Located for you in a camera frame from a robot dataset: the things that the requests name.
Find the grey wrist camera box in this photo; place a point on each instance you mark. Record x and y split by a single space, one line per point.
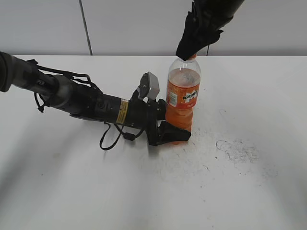
148 87

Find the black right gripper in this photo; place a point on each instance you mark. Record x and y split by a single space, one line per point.
204 13

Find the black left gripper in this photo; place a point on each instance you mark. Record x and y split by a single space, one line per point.
145 116

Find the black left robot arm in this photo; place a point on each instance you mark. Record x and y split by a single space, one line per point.
77 95

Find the orange soda plastic bottle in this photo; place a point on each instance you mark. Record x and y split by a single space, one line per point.
182 91

